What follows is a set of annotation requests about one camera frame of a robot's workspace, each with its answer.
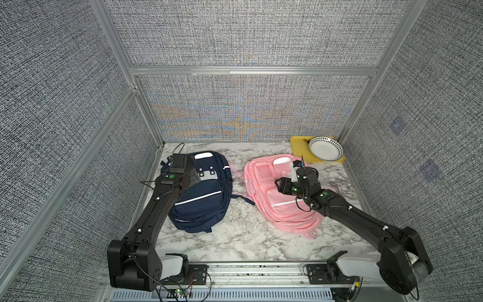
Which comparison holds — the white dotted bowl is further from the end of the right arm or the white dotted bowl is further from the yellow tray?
the end of the right arm

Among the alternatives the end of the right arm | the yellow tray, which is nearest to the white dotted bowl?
the yellow tray

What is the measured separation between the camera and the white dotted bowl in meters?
1.12

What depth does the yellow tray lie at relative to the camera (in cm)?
111
